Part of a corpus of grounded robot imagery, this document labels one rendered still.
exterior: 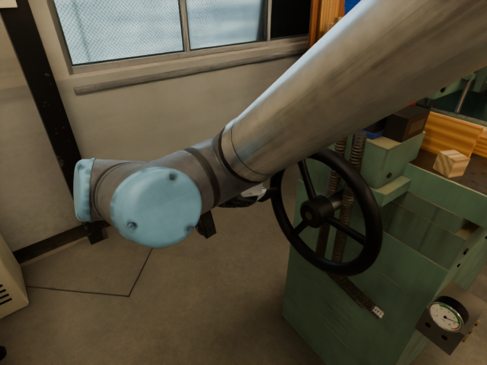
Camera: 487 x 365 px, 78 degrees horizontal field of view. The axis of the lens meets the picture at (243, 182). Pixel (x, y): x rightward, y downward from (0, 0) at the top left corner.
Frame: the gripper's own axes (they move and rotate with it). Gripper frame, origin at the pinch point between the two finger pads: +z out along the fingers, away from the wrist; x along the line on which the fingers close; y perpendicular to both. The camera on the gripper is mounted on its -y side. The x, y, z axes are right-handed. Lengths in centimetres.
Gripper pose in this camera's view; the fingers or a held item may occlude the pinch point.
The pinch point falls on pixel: (259, 193)
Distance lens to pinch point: 67.0
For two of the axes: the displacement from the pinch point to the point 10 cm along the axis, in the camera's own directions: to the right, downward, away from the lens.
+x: -5.9, -4.5, 6.7
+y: 2.8, -8.9, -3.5
